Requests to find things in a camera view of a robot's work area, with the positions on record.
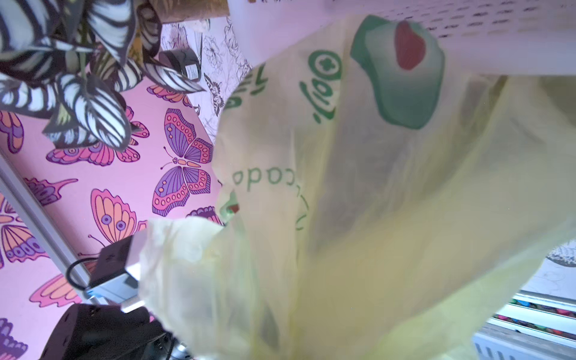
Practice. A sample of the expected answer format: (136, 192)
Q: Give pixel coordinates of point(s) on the yellow-green plastic bag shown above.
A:
(379, 201)

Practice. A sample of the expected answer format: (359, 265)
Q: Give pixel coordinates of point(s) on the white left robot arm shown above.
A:
(88, 331)

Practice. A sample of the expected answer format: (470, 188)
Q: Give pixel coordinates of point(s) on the black round jar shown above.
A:
(184, 61)

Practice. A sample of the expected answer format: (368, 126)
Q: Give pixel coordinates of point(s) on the potted plant with striped leaves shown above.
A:
(69, 62)

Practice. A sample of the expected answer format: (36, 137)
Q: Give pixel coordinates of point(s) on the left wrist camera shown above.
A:
(118, 271)

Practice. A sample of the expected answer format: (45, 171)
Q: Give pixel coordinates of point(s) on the aluminium frame rail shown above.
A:
(52, 202)

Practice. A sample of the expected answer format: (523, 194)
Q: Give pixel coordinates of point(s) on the perforated grey cable duct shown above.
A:
(495, 342)

